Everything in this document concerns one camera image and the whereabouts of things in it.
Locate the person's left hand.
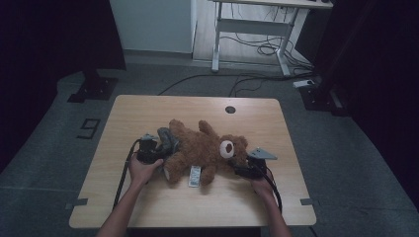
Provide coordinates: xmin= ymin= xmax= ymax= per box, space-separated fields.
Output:
xmin=128 ymin=154 xmax=165 ymax=187

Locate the left hand-held gripper cable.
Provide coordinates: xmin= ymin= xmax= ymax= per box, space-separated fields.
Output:
xmin=112 ymin=138 xmax=142 ymax=211

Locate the grey tape strip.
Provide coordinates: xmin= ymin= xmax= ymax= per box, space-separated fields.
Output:
xmin=299 ymin=197 xmax=320 ymax=207
xmin=64 ymin=197 xmax=89 ymax=211

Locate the brown teddy bear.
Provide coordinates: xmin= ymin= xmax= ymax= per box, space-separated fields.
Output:
xmin=162 ymin=118 xmax=250 ymax=188

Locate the white metal-frame desk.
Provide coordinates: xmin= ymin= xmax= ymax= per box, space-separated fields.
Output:
xmin=210 ymin=0 xmax=334 ymax=77

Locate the white power strip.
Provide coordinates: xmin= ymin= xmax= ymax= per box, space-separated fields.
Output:
xmin=293 ymin=79 xmax=316 ymax=89

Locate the black stand base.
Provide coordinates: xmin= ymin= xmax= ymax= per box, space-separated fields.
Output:
xmin=67 ymin=68 xmax=119 ymax=104
xmin=298 ymin=82 xmax=351 ymax=118

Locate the tangle of black floor cables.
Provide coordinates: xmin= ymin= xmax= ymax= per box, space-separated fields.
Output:
xmin=219 ymin=3 xmax=314 ymax=73

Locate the right hand-held gripper cable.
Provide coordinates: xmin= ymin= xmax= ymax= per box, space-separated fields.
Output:
xmin=260 ymin=161 xmax=284 ymax=213

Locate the dark curtain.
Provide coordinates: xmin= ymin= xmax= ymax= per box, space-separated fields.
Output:
xmin=0 ymin=0 xmax=127 ymax=174
xmin=312 ymin=0 xmax=419 ymax=213

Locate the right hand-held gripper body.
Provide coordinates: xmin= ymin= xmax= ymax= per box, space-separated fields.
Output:
xmin=245 ymin=146 xmax=279 ymax=181

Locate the long black floor cable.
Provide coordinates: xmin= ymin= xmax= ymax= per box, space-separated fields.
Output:
xmin=157 ymin=72 xmax=317 ymax=97

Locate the person's right hand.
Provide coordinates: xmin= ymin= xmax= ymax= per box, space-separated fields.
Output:
xmin=250 ymin=177 xmax=275 ymax=200

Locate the hand-held gripper cable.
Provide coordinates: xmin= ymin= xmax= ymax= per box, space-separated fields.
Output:
xmin=112 ymin=138 xmax=142 ymax=211
xmin=260 ymin=161 xmax=284 ymax=213

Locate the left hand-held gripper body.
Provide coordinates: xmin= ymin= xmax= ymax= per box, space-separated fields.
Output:
xmin=135 ymin=132 xmax=165 ymax=165

